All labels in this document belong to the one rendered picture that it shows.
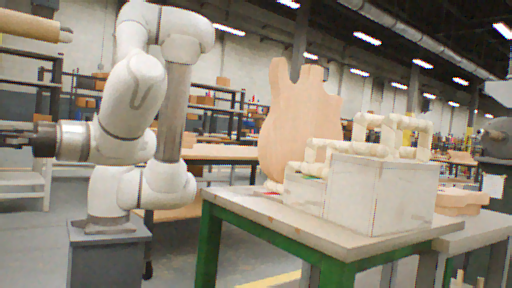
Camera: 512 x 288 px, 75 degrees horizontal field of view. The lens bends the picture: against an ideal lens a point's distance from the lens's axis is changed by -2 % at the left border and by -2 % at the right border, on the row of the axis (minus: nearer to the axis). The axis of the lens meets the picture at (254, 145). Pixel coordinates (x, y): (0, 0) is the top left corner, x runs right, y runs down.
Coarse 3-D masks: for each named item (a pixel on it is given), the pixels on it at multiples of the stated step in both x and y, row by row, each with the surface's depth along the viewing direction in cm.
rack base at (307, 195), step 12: (288, 180) 98; (300, 180) 94; (312, 180) 91; (288, 192) 98; (300, 192) 94; (312, 192) 90; (324, 192) 87; (288, 204) 98; (300, 204) 94; (312, 204) 90; (324, 204) 87
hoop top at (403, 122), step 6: (390, 114) 78; (396, 120) 78; (402, 120) 79; (408, 120) 81; (414, 120) 82; (420, 120) 84; (426, 120) 87; (402, 126) 80; (408, 126) 81; (414, 126) 82; (420, 126) 84; (426, 126) 85; (432, 126) 87
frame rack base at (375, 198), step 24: (336, 168) 84; (360, 168) 79; (384, 168) 75; (408, 168) 81; (432, 168) 87; (336, 192) 84; (360, 192) 78; (384, 192) 76; (408, 192) 82; (432, 192) 89; (336, 216) 83; (360, 216) 78; (384, 216) 77; (408, 216) 83; (432, 216) 90
